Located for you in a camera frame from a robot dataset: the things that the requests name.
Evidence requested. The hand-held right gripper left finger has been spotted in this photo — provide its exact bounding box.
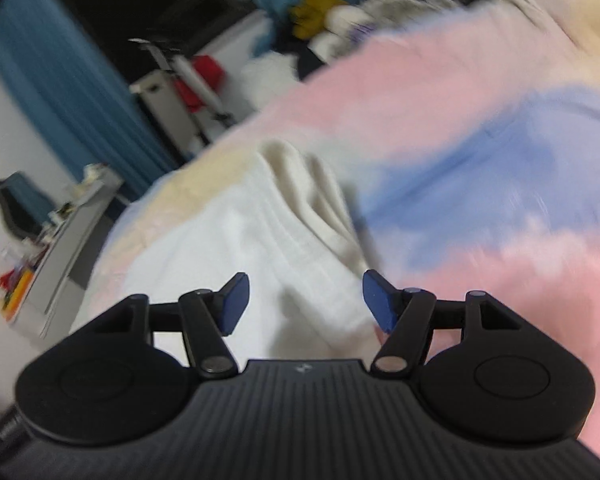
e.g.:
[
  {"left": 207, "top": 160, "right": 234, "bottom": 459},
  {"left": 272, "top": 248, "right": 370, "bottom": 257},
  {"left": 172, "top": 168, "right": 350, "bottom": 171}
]
[{"left": 87, "top": 272, "right": 251, "bottom": 380}]

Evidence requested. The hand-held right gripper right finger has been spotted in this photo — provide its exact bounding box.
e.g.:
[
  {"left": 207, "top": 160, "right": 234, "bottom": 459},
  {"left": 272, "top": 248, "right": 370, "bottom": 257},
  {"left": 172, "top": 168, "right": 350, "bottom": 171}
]
[{"left": 362, "top": 269, "right": 524, "bottom": 377}]

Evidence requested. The white garment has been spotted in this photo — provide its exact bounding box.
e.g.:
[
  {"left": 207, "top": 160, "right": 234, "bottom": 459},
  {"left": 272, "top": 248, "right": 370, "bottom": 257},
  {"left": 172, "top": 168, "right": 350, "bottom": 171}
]
[{"left": 70, "top": 139, "right": 382, "bottom": 362}]

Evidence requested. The pile of white grey clothes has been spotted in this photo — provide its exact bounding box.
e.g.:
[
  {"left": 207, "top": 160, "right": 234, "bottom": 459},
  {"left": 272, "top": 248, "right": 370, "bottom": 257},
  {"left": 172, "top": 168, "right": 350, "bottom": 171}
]
[{"left": 310, "top": 0, "right": 462, "bottom": 62}]

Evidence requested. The grey desk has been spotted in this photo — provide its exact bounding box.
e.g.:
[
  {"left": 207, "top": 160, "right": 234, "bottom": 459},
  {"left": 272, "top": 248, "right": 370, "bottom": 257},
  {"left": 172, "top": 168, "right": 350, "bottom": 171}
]
[{"left": 4, "top": 164, "right": 125, "bottom": 342}]

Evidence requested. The pastel pink blue blanket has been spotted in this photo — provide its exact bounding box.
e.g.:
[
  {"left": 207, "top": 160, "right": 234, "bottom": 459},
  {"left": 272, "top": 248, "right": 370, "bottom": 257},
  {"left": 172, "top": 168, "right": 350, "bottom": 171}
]
[{"left": 70, "top": 0, "right": 600, "bottom": 463}]

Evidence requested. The white metal rack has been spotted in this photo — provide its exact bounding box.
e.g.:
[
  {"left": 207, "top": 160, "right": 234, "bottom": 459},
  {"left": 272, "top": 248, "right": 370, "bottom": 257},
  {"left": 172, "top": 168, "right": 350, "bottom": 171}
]
[{"left": 128, "top": 37, "right": 242, "bottom": 162}]

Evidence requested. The colourful desk clutter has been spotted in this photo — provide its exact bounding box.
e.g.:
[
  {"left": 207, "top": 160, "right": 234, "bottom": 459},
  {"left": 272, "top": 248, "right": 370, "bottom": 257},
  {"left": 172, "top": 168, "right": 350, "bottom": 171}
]
[{"left": 0, "top": 266, "right": 34, "bottom": 320}]

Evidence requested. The white fluffy cloth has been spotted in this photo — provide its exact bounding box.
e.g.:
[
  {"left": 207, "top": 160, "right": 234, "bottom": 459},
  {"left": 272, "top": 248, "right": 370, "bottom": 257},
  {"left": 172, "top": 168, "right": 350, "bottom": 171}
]
[{"left": 239, "top": 52, "right": 302, "bottom": 107}]

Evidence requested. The red cloth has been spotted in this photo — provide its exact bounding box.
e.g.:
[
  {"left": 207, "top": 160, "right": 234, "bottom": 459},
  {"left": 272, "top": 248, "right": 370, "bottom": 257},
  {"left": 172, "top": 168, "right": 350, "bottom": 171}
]
[{"left": 174, "top": 54, "right": 227, "bottom": 114}]

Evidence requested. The black chair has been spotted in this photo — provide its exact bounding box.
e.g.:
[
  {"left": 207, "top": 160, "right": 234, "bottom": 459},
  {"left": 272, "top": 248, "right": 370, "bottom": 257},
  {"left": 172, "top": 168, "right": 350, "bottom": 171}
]
[{"left": 0, "top": 172, "right": 57, "bottom": 242}]

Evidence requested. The dark cloth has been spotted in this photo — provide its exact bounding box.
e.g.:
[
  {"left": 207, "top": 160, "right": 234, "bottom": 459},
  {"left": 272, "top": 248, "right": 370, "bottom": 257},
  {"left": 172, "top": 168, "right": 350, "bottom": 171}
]
[{"left": 294, "top": 44, "right": 332, "bottom": 80}]

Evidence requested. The yellow cloth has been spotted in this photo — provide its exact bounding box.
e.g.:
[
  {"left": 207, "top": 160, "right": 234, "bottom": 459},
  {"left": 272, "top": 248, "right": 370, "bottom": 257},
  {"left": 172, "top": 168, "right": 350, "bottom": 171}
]
[{"left": 289, "top": 0, "right": 339, "bottom": 41}]

